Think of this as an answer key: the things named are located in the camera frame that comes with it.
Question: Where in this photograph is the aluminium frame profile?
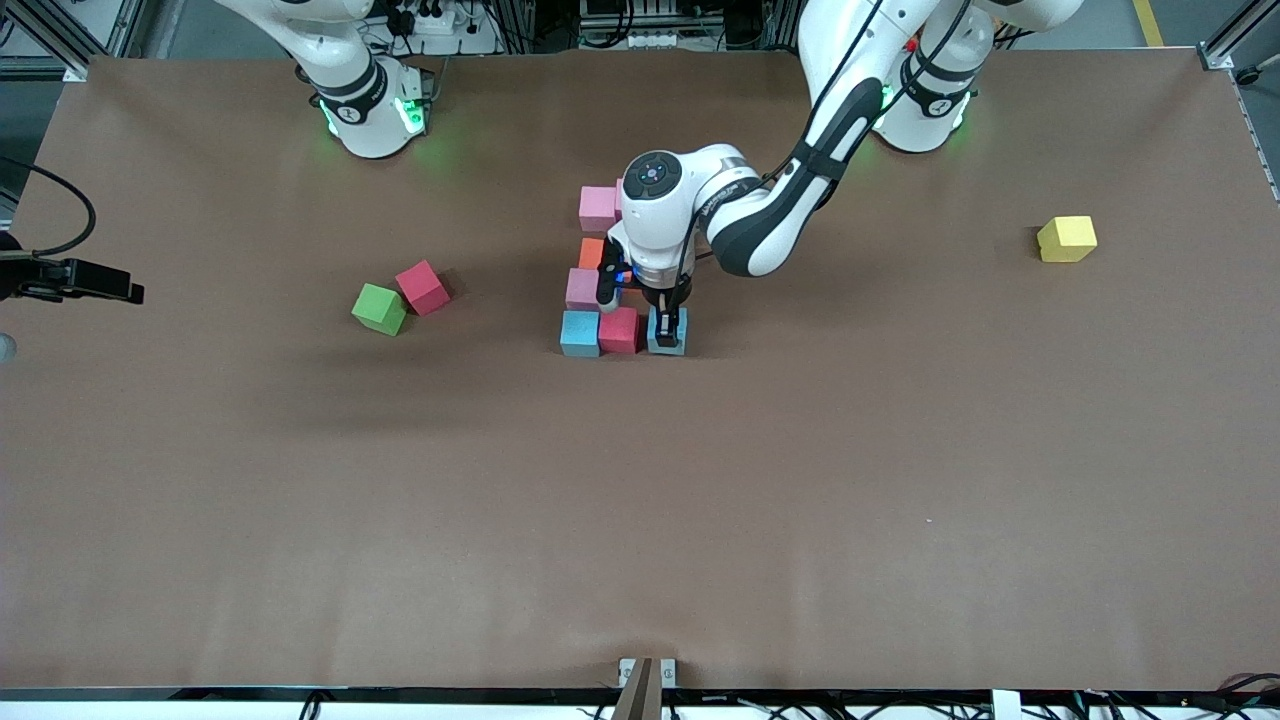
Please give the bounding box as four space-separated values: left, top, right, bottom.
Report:
1198 0 1280 73
0 0 151 83

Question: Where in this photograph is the green foam block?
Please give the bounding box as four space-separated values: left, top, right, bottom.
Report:
352 283 408 337

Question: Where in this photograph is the white power strip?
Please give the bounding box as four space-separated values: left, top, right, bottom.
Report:
395 0 463 36

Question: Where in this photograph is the black electronics rack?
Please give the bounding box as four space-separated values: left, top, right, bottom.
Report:
578 0 736 51

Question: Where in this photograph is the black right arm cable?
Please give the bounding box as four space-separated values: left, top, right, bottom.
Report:
0 156 98 259

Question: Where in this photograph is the yellow foam block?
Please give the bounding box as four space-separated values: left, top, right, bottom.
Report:
1037 216 1098 264

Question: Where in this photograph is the metal clamp bracket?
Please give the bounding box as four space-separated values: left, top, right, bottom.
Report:
612 656 678 720

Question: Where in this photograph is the red foam block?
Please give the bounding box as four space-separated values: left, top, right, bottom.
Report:
396 260 451 317
598 306 641 355

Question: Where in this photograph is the blue foam block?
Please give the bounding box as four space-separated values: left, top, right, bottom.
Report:
646 305 689 358
560 310 601 359

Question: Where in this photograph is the large table cover mat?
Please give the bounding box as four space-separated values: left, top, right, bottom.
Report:
0 48 1280 693

